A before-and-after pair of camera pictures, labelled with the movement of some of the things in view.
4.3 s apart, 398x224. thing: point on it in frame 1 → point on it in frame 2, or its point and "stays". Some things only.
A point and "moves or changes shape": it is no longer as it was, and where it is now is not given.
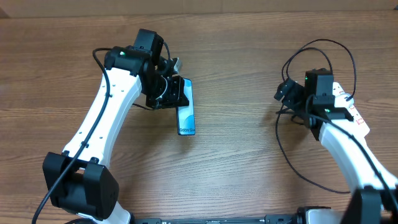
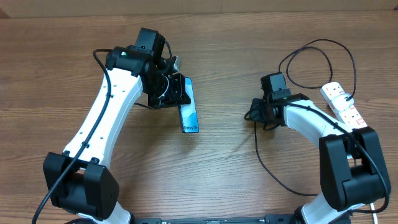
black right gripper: x=293 y=91 → x=257 y=106
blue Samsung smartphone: x=185 y=114 moves or changes shape
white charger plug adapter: x=340 y=101 stays
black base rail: x=268 y=219 stays
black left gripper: x=176 y=99 stays
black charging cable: x=285 y=73 moves or changes shape
